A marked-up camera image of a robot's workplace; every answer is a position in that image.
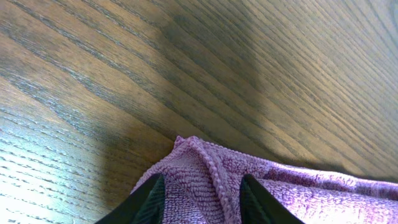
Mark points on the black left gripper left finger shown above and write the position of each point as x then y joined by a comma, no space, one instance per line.
144,206

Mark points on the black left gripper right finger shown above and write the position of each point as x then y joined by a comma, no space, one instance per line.
258,205

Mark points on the purple microfibre cloth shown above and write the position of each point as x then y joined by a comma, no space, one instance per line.
208,183

